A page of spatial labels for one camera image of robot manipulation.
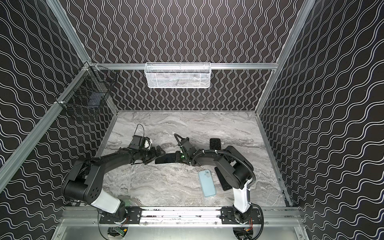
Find black phone case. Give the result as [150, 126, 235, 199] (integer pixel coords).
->
[210, 138, 222, 150]

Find black wire mesh basket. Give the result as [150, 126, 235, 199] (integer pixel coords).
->
[59, 65, 118, 122]

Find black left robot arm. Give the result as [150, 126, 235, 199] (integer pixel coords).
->
[61, 146, 166, 215]

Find aluminium corner post right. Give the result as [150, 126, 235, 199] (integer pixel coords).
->
[255, 0, 316, 116]

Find aluminium corner post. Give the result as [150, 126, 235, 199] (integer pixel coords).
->
[255, 0, 316, 116]
[46, 0, 91, 63]

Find light blue phone case right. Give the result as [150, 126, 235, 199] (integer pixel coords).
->
[198, 170, 217, 197]

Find aluminium corner post left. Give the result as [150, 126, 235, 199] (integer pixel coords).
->
[46, 0, 91, 63]

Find aluminium left side rail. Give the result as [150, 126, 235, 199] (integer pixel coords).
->
[1, 63, 90, 191]

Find black smartphone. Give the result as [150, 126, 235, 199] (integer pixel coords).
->
[215, 167, 232, 191]
[155, 152, 182, 165]

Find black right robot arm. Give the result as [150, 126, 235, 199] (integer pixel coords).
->
[176, 146, 256, 214]

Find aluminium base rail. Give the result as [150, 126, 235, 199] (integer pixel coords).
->
[60, 207, 301, 228]

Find white wire mesh basket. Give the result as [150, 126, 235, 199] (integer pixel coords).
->
[144, 67, 212, 89]

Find aluminium back crossbar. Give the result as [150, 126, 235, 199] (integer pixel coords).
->
[91, 63, 278, 71]

